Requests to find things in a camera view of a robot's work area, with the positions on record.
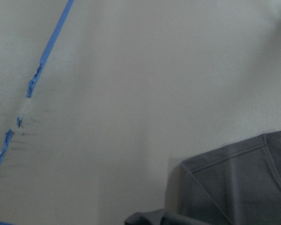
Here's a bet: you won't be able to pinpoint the dark brown t-shirt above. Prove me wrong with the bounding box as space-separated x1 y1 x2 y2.
125 131 281 225

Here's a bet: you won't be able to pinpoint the blue tape grid lines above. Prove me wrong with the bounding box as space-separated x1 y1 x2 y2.
0 0 72 225

